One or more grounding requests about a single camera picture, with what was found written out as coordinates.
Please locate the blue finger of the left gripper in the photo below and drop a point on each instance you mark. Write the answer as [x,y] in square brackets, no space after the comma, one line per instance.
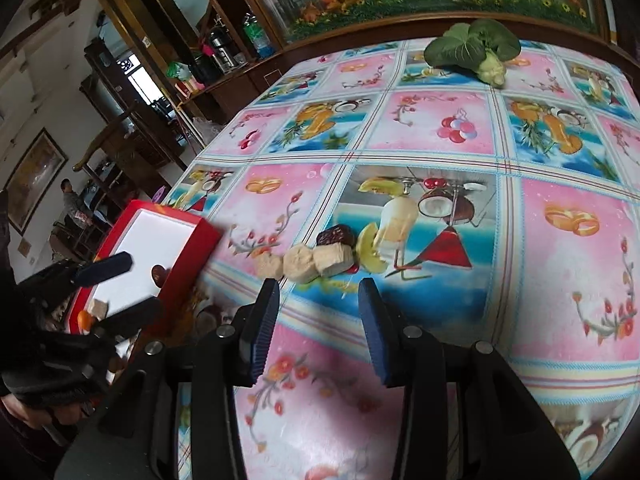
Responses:
[99,271]
[128,322]

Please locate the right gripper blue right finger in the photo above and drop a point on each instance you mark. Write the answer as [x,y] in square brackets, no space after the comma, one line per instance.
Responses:
[382,325]

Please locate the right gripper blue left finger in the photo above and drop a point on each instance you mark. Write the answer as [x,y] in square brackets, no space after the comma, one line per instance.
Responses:
[258,321]

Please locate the orange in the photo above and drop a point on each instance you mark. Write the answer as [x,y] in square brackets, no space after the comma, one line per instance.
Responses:
[85,321]

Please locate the beige cake piece small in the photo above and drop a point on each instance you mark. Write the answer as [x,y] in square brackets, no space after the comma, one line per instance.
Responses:
[267,265]

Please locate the dark red date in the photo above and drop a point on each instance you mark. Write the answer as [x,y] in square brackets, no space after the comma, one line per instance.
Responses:
[339,234]
[159,275]

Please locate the beige cake piece sliced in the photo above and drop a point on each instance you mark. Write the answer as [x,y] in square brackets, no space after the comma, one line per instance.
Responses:
[333,259]

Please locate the person's left hand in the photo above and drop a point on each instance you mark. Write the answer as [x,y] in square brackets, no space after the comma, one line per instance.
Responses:
[36,419]

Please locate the seated person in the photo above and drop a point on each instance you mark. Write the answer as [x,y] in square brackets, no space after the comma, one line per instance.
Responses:
[75,207]

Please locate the red tray white inside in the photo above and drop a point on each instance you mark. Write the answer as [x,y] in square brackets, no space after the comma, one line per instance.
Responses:
[152,234]

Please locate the framed landscape painting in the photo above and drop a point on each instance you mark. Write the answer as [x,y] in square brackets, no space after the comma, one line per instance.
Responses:
[32,177]

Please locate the wooden chair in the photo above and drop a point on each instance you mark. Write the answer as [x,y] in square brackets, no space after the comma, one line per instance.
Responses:
[139,142]

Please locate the colourful fruit print tablecloth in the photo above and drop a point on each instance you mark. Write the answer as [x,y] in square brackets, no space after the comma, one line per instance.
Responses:
[508,215]

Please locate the black thermos flask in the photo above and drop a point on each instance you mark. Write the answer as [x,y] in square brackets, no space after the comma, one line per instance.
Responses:
[221,53]

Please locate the green plastic bottle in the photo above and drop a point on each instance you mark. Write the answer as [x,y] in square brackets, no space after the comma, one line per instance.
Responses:
[257,36]

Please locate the green leafy vegetable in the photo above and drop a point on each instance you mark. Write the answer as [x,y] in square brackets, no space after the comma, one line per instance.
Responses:
[483,47]

